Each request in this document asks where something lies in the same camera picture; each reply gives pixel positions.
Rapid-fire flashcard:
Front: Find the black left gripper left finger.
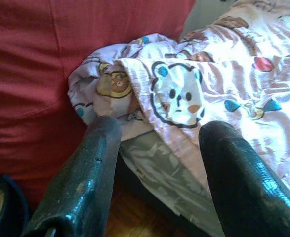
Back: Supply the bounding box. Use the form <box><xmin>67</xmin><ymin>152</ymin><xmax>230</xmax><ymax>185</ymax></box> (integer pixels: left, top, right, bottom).
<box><xmin>21</xmin><ymin>116</ymin><xmax>123</xmax><ymax>237</ymax></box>

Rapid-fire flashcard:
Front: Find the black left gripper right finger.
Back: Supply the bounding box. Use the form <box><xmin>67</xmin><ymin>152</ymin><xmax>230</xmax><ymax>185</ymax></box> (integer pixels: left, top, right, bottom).
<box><xmin>199</xmin><ymin>120</ymin><xmax>290</xmax><ymax>237</ymax></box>

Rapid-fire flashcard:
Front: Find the black round waste bin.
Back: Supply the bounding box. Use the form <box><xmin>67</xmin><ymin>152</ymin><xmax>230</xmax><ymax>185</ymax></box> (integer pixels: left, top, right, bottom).
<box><xmin>0</xmin><ymin>170</ymin><xmax>32</xmax><ymax>237</ymax></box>

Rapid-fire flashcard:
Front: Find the grey leaf print bed sheet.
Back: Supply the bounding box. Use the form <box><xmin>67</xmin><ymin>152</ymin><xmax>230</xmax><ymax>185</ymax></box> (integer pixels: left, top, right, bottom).
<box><xmin>120</xmin><ymin>134</ymin><xmax>224</xmax><ymax>237</ymax></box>

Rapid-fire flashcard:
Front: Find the pink bear print blanket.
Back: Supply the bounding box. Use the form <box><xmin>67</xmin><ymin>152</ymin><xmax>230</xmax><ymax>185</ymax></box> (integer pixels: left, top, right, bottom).
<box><xmin>68</xmin><ymin>0</ymin><xmax>290</xmax><ymax>205</ymax></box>

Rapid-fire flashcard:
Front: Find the red beanbag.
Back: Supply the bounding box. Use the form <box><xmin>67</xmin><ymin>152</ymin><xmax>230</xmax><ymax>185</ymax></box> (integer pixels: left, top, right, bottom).
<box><xmin>0</xmin><ymin>0</ymin><xmax>197</xmax><ymax>210</ymax></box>

